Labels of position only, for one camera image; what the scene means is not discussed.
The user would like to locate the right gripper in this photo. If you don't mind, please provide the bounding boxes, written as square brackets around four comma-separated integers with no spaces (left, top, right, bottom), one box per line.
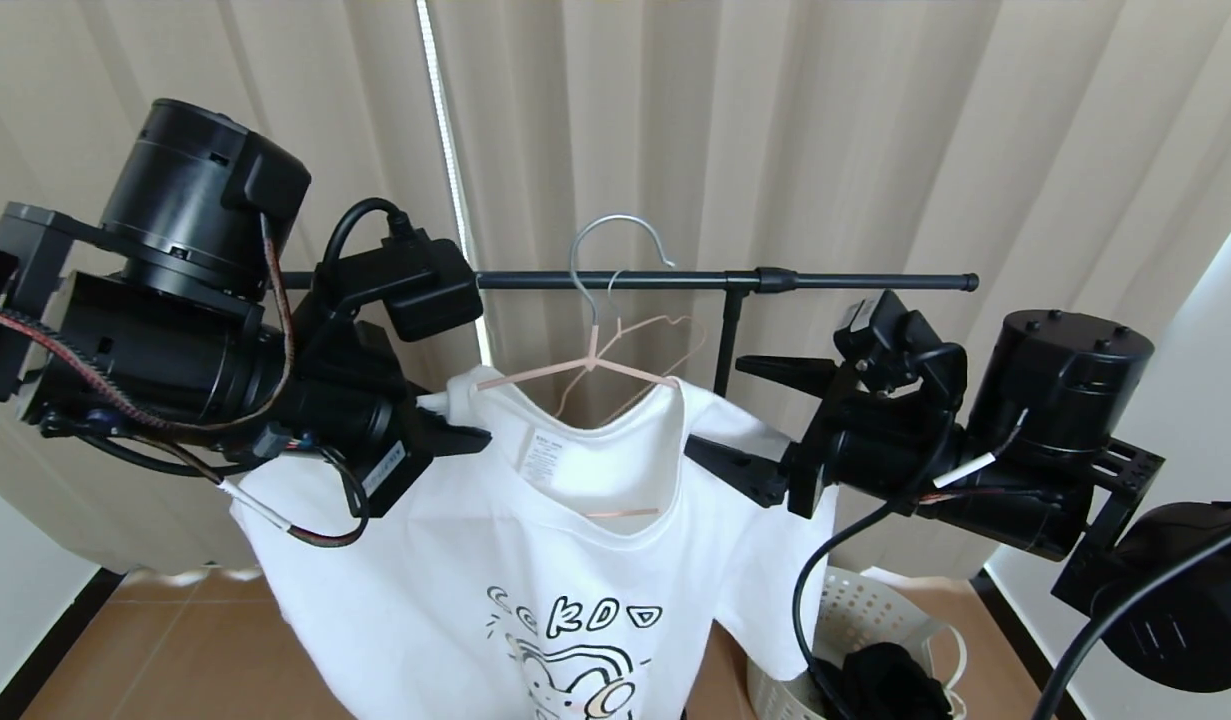
[683,354,976,519]

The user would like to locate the black shorts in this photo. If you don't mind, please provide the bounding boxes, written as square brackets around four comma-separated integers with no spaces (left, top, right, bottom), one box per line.
[813,642,954,720]

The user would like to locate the beige curtain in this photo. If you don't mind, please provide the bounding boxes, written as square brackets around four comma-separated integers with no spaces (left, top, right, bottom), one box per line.
[0,0,1231,586]

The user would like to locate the white printed t-shirt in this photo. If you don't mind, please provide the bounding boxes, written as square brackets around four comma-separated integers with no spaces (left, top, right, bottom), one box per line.
[230,365,838,720]

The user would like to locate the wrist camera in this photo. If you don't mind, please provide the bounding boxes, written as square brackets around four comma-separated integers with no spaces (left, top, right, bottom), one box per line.
[315,230,484,346]
[833,290,969,411]

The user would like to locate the black clothes rack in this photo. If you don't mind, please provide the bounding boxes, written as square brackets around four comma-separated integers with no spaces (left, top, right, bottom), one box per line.
[280,268,979,398]

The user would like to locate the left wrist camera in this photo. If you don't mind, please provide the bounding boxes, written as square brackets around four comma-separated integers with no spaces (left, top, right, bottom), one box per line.
[315,230,484,346]

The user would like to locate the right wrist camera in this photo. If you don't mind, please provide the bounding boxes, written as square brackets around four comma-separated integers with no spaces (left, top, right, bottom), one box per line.
[833,290,969,411]

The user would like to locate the white laundry basket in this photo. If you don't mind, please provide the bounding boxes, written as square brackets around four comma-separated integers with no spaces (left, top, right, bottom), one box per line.
[745,565,971,720]

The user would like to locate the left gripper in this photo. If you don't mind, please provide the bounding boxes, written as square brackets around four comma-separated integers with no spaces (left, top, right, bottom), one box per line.
[270,320,438,518]

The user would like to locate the pink clothes hanger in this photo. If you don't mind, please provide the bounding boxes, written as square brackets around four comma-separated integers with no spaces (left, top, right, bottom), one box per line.
[475,214,679,519]
[553,268,709,429]

